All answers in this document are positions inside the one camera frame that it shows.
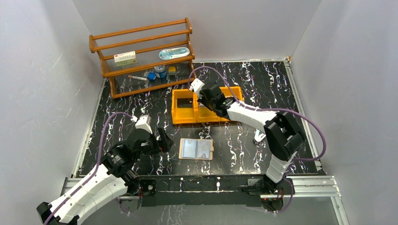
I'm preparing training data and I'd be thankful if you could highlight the light blue VIP card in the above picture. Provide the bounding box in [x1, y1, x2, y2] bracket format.
[181, 139, 197, 158]

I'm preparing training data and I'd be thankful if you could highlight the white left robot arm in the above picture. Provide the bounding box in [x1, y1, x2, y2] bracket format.
[37, 115, 174, 225]

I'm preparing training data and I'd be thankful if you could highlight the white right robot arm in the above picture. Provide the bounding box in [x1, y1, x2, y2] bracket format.
[189, 78, 305, 194]

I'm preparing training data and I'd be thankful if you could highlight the black credit card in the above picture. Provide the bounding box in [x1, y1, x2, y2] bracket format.
[176, 98, 193, 108]

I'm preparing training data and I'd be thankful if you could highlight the yellow three-compartment plastic bin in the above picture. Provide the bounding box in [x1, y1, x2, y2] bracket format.
[171, 89, 228, 125]

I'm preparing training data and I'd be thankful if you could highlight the yellow small box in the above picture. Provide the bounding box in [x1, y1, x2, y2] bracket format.
[168, 66, 176, 76]

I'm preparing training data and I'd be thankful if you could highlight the oval blue blister pack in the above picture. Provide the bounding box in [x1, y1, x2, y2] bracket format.
[159, 47, 190, 60]

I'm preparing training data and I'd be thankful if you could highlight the blue small container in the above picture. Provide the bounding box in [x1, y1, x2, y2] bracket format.
[146, 72, 157, 81]

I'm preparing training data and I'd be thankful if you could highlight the white clip on table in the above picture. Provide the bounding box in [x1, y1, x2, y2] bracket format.
[253, 129, 266, 144]

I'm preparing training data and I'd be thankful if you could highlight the white tube stick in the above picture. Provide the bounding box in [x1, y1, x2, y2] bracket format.
[128, 75, 148, 81]

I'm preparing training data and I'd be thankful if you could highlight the wooden shelf rack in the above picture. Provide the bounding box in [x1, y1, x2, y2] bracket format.
[89, 18, 195, 99]

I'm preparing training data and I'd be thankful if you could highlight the white medicine box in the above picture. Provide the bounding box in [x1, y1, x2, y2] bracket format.
[114, 51, 137, 66]

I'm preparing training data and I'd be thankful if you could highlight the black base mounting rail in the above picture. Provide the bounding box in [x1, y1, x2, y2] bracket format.
[109, 174, 295, 208]

